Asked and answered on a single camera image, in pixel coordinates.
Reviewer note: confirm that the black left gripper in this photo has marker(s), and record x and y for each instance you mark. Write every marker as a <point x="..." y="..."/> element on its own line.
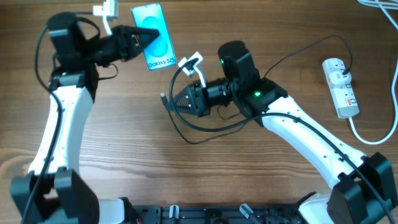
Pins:
<point x="124" y="37"/>

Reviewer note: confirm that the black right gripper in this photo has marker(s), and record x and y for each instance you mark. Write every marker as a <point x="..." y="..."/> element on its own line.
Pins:
<point x="198" y="98"/>

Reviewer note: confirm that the blue Galaxy smartphone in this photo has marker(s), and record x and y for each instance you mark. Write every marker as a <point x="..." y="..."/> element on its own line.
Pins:
<point x="159" y="51"/>

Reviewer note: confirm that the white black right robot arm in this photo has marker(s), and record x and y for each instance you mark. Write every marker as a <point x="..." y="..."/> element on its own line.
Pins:
<point x="363" y="189"/>

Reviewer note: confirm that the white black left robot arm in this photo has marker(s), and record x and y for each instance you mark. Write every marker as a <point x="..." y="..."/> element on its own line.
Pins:
<point x="52" y="191"/>

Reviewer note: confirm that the white USB charger adapter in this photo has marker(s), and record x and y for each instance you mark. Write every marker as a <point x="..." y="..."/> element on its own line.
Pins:
<point x="338" y="79"/>

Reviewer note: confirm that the white power strip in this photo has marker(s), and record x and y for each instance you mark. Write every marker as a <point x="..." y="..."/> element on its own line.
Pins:
<point x="343" y="97"/>

